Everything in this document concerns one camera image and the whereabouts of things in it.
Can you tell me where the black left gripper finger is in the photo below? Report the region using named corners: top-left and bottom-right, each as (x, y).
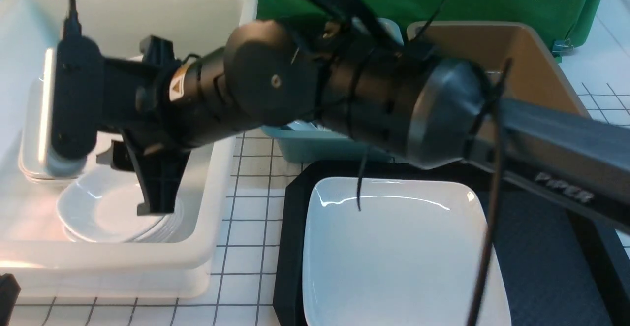
top-left (0, 273), bottom-right (22, 326)

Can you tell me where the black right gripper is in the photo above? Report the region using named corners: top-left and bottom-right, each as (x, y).
top-left (101, 35), bottom-right (191, 216)

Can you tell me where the large white square plate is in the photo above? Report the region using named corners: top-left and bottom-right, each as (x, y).
top-left (302, 176), bottom-right (486, 326)

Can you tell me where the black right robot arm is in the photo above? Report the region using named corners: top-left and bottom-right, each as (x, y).
top-left (97, 0), bottom-right (629, 232)

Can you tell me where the large white plastic tub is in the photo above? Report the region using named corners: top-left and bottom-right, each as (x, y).
top-left (1, 0), bottom-right (258, 303)

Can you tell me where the stack of small white bowls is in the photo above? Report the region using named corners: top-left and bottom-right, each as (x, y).
top-left (56, 166), bottom-right (184, 243)

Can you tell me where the stack of white square plates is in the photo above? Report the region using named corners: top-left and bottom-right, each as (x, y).
top-left (18, 79), bottom-right (53, 182)

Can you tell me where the teal plastic spoon bin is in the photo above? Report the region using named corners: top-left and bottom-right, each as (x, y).
top-left (260, 17), bottom-right (409, 164)

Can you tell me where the tan plastic chopstick bin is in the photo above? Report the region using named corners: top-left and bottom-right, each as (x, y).
top-left (424, 21), bottom-right (589, 117)

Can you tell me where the silver binder clip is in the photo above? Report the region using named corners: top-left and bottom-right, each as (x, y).
top-left (550, 38), bottom-right (575, 57)

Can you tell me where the black plastic serving tray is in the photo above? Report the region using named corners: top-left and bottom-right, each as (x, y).
top-left (272, 160), bottom-right (630, 326)

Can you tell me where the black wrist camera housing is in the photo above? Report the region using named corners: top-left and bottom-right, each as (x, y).
top-left (37, 35), bottom-right (104, 178)

